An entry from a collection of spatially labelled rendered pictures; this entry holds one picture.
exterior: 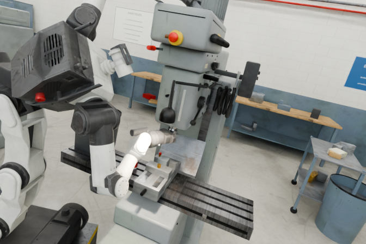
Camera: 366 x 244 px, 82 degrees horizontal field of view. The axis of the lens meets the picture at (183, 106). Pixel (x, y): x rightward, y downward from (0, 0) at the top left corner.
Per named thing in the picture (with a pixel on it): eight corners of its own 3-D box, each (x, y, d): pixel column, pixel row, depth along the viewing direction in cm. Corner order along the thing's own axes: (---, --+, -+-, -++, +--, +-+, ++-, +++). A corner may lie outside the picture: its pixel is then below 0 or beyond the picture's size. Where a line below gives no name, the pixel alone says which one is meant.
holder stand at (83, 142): (101, 157, 140) (104, 129, 135) (73, 147, 145) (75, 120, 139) (112, 150, 151) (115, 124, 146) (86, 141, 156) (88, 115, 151)
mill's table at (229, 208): (249, 241, 109) (253, 229, 107) (60, 162, 140) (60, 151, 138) (249, 211, 131) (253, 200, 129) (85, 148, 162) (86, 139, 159)
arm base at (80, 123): (76, 144, 76) (89, 125, 71) (62, 117, 80) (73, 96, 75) (111, 136, 88) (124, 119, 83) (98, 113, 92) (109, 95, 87)
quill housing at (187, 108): (187, 133, 110) (200, 72, 101) (151, 122, 115) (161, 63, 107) (196, 123, 128) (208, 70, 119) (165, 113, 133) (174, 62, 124)
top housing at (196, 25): (205, 52, 86) (214, 8, 82) (147, 39, 93) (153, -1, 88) (221, 54, 130) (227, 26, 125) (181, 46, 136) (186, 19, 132)
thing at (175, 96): (170, 125, 108) (178, 85, 102) (163, 123, 109) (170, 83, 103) (173, 123, 112) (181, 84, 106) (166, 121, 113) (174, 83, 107)
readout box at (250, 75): (252, 99, 125) (263, 63, 119) (237, 95, 127) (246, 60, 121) (252, 94, 143) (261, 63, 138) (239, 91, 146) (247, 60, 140)
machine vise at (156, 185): (156, 202, 111) (159, 184, 108) (132, 191, 115) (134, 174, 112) (179, 170, 144) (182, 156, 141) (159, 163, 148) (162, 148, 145)
